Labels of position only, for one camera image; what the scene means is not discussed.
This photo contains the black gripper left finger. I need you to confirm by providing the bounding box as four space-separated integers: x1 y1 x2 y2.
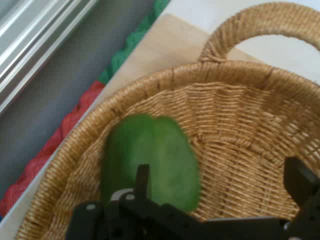
134 163 151 200

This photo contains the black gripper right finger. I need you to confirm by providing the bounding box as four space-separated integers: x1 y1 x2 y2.
283 156 320 215

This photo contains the green bell pepper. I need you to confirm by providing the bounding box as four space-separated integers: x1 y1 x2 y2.
99 114 202 213

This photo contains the bamboo cutting board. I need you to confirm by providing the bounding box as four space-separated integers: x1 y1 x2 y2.
94 13 262 106

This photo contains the woven wicker basket with handles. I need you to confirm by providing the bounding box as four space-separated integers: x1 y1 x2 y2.
15 1 320 240

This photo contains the aluminium frame rail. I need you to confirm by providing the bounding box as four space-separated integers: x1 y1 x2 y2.
0 0 99 116

